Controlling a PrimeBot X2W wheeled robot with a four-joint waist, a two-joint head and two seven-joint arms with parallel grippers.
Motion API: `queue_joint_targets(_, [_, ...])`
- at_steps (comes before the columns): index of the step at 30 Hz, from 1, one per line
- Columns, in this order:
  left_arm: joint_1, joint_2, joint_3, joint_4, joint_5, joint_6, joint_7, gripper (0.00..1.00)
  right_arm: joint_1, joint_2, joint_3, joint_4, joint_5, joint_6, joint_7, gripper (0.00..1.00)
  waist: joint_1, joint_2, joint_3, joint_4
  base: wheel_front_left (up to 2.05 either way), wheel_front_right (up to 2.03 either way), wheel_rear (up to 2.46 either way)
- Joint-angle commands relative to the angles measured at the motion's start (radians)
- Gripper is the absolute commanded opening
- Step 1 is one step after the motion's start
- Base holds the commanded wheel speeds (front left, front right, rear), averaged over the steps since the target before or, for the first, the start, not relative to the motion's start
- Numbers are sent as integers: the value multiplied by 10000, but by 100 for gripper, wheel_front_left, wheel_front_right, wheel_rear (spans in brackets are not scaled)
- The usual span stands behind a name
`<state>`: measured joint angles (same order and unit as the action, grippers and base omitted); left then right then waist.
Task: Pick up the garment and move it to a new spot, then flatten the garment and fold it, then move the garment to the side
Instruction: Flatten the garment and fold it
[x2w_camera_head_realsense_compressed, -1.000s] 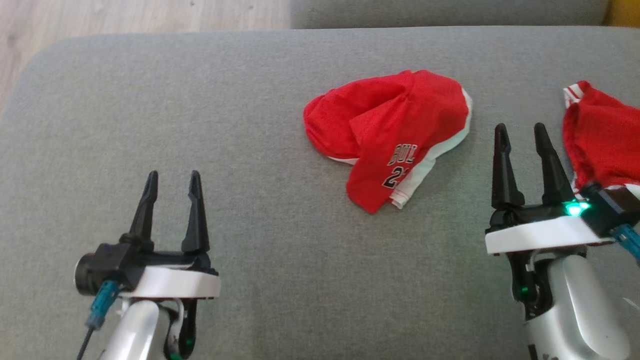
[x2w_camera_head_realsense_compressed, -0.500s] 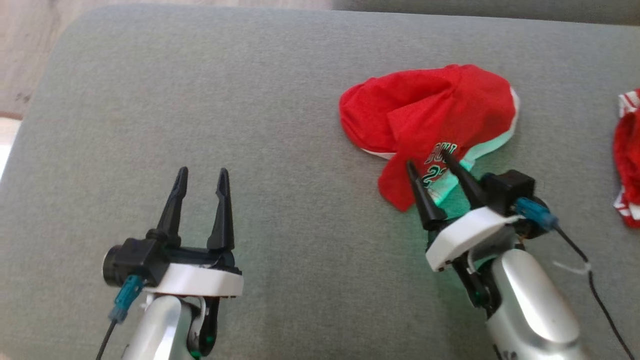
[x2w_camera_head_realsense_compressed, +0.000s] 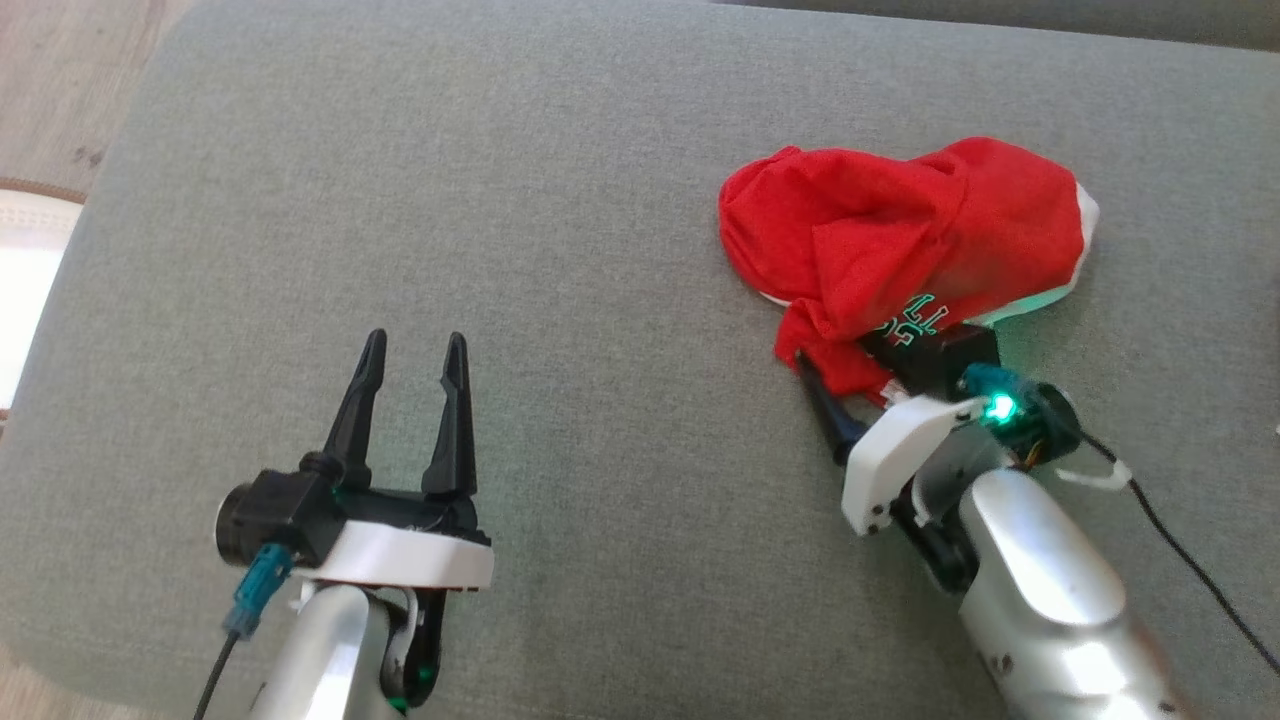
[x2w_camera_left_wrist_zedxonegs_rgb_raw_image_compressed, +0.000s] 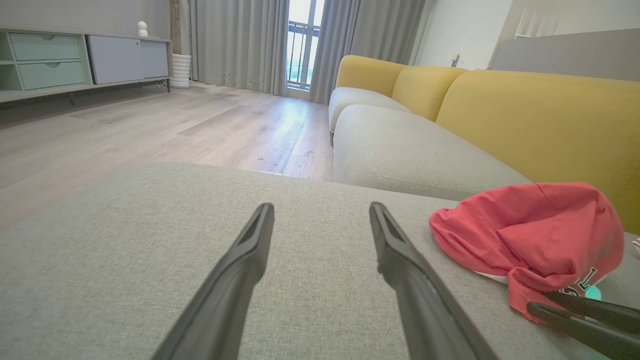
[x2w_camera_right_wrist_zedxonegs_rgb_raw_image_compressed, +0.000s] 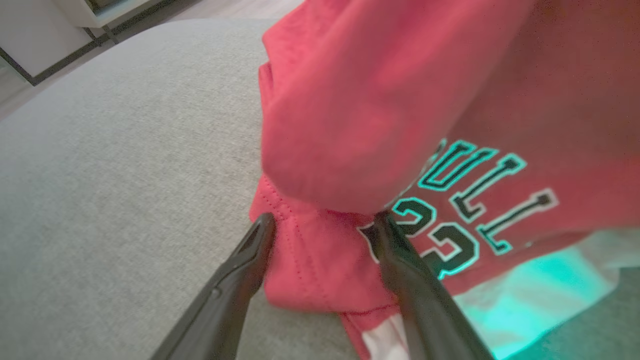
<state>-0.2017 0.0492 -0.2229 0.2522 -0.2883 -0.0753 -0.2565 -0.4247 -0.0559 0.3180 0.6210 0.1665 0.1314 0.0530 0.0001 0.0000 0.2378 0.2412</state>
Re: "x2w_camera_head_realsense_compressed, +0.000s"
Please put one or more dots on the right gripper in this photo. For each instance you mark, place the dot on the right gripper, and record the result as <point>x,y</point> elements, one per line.
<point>885,460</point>

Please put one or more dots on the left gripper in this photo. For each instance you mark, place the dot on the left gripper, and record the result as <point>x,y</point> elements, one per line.
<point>410,560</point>

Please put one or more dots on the red and white jersey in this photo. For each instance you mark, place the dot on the red and white jersey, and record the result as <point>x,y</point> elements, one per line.
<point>900,220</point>

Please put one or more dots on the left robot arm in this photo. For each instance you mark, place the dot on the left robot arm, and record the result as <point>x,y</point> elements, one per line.
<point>320,660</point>

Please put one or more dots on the large grey sofa seat cushion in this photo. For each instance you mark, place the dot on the large grey sofa seat cushion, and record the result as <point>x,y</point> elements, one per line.
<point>600,300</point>

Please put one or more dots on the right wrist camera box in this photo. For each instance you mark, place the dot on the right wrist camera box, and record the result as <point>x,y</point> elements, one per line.
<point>940,355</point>

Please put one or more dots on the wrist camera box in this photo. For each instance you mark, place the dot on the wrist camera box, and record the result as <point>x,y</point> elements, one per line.
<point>285,510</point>
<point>940,355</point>

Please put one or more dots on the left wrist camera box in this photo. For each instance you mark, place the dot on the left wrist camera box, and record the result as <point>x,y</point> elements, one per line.
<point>285,510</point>

